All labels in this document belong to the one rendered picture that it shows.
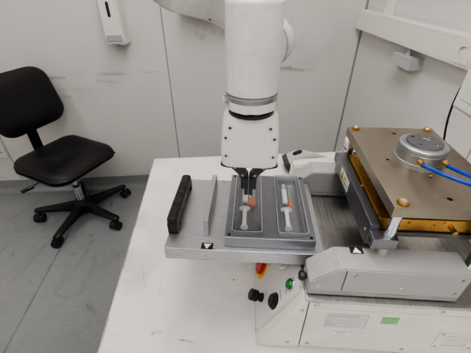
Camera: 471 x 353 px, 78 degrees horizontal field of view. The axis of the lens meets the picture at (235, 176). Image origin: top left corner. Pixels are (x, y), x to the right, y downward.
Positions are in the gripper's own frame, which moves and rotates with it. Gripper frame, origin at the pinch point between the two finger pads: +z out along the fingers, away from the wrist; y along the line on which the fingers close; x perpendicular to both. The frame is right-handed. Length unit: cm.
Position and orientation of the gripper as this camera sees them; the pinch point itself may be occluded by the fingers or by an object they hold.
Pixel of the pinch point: (248, 183)
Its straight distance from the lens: 57.7
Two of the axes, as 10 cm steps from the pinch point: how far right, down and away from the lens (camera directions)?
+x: 0.6, -5.7, 8.2
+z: 0.0, 8.2, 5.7
